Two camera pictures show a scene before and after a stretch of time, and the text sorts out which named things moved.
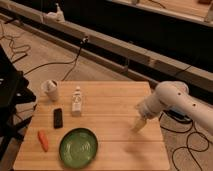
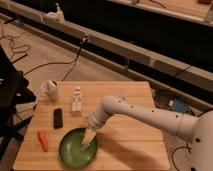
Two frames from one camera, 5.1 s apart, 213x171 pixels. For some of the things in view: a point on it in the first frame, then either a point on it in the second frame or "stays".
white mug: [51, 88] stays
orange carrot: [43, 139] stays
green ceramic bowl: [78, 147] stays
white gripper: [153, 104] -> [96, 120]
